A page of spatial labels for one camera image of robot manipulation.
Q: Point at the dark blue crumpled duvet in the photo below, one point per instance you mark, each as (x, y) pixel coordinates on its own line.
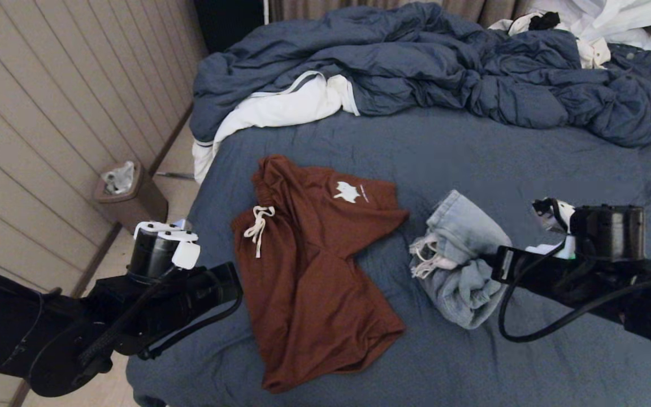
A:
(416, 56)

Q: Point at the white plastic bin bag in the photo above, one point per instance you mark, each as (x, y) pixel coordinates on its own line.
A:
(118, 177)

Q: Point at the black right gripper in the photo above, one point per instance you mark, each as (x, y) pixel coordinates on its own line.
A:
(551, 277)

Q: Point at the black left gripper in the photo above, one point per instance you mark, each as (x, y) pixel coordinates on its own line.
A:
(184, 299)

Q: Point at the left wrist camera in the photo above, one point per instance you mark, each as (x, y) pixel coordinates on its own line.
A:
(156, 254)

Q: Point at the brown trash bin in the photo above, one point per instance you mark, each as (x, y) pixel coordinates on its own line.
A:
(142, 203)

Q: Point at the blue bed sheet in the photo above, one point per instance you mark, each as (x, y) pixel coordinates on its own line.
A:
(472, 158)

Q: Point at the beige curtain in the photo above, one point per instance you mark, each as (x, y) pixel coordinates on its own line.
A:
(489, 10)

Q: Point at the white shirt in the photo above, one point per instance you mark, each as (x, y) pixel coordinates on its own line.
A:
(608, 16)

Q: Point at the dark denim garment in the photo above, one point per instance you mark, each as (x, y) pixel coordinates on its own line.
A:
(645, 59)

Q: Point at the black cabinet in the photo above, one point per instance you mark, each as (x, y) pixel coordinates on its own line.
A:
(229, 21)

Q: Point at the light blue denim jeans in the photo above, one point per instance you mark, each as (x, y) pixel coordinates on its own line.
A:
(461, 265)

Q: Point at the white vertical pole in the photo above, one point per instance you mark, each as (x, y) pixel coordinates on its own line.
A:
(267, 11)

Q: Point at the cream jacket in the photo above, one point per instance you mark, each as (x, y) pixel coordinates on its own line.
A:
(594, 53)

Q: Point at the small black garment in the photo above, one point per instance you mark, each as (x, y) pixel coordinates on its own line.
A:
(545, 21)

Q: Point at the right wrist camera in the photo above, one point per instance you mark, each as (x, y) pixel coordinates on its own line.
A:
(608, 232)

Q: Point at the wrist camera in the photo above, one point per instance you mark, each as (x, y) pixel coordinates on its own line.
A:
(608, 232)
(156, 254)

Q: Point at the rust brown shorts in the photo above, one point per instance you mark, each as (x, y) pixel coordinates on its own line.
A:
(314, 271)

